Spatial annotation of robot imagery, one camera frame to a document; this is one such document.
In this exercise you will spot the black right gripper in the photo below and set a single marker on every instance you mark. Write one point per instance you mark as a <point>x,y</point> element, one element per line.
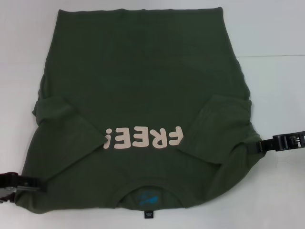
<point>301,140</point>

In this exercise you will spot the dark green FREE T-shirt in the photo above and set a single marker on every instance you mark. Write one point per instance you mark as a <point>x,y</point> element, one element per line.
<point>143,83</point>

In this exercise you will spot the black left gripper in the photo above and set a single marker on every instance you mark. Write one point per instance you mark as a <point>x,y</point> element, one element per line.
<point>7,183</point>

